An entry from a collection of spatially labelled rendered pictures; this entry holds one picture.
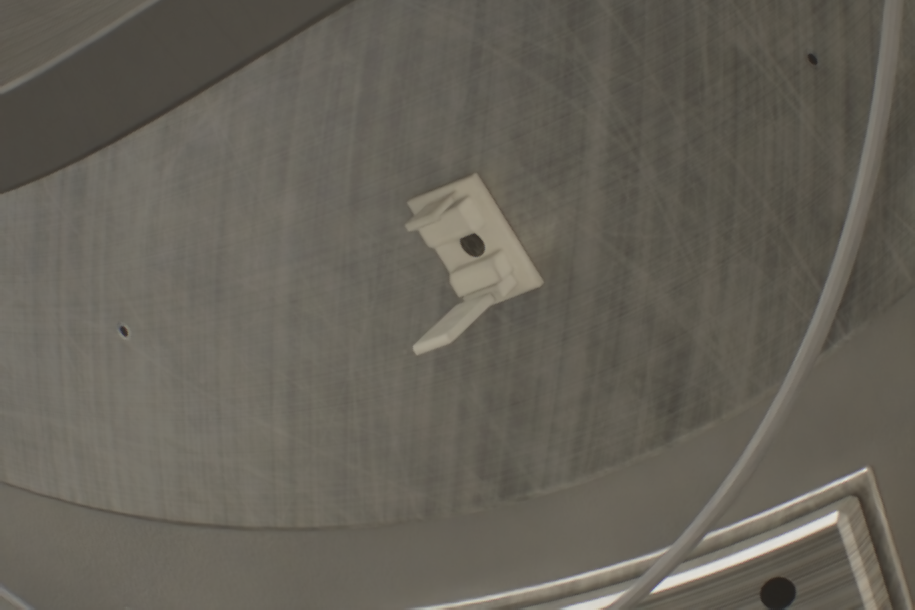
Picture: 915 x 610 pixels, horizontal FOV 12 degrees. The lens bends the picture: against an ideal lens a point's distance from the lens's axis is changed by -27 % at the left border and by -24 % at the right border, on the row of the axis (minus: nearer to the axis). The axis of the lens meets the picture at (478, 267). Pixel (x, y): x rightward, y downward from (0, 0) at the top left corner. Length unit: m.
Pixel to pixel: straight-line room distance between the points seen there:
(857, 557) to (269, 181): 0.15
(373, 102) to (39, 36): 0.09
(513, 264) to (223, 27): 0.09
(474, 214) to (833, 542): 0.10
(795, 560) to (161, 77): 0.16
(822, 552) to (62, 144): 0.18
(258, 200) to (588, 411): 0.07
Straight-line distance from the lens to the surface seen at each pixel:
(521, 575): 1.01
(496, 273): 0.96
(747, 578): 0.97
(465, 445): 0.99
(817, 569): 0.96
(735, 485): 0.93
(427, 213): 0.96
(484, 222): 0.96
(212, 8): 0.91
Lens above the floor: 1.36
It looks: 36 degrees down
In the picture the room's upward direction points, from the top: 5 degrees clockwise
